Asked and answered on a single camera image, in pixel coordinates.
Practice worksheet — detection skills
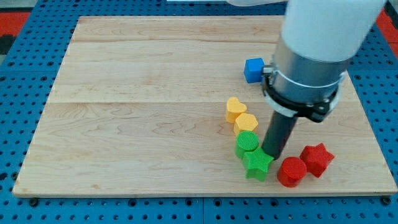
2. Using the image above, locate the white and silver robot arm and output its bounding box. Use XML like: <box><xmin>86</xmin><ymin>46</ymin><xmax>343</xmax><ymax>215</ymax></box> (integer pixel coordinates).
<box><xmin>262</xmin><ymin>0</ymin><xmax>386</xmax><ymax>123</ymax></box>

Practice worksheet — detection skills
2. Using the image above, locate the yellow hexagon block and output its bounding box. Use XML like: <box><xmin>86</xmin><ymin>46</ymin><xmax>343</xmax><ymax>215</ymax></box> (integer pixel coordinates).
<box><xmin>234</xmin><ymin>113</ymin><xmax>259</xmax><ymax>136</ymax></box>

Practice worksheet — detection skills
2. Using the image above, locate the yellow heart block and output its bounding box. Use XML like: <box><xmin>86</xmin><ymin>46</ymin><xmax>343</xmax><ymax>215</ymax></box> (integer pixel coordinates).
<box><xmin>225</xmin><ymin>97</ymin><xmax>247</xmax><ymax>123</ymax></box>

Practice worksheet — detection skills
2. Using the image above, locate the red star block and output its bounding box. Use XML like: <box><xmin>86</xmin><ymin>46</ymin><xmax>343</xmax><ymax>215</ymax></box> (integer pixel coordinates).
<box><xmin>300</xmin><ymin>143</ymin><xmax>335</xmax><ymax>178</ymax></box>

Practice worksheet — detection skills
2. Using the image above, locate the green circle block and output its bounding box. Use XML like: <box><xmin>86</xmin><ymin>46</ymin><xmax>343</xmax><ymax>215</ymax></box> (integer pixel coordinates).
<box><xmin>234</xmin><ymin>131</ymin><xmax>259</xmax><ymax>159</ymax></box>

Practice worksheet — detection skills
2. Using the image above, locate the green star block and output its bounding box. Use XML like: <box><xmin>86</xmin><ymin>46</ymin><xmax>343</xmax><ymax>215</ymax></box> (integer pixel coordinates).
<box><xmin>243</xmin><ymin>147</ymin><xmax>274</xmax><ymax>182</ymax></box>

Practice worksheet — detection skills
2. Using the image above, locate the red circle block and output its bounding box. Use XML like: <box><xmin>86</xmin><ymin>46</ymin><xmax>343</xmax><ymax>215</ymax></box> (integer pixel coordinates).
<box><xmin>277</xmin><ymin>157</ymin><xmax>307</xmax><ymax>188</ymax></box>

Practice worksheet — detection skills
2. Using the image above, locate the blue cube block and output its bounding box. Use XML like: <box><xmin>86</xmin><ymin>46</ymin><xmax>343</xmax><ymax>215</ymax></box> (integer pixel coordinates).
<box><xmin>244</xmin><ymin>58</ymin><xmax>264</xmax><ymax>83</ymax></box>

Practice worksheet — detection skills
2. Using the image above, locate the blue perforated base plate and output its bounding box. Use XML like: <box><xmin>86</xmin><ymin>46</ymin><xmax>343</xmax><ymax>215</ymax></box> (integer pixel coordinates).
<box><xmin>1</xmin><ymin>0</ymin><xmax>397</xmax><ymax>223</ymax></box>

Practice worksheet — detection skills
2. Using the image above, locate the light wooden board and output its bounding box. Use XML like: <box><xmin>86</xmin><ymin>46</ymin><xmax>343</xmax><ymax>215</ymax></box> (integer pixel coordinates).
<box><xmin>12</xmin><ymin>16</ymin><xmax>397</xmax><ymax>198</ymax></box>

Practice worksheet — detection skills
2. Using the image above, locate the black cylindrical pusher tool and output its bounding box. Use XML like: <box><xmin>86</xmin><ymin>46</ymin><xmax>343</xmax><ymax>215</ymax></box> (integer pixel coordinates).
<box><xmin>261</xmin><ymin>111</ymin><xmax>298</xmax><ymax>160</ymax></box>

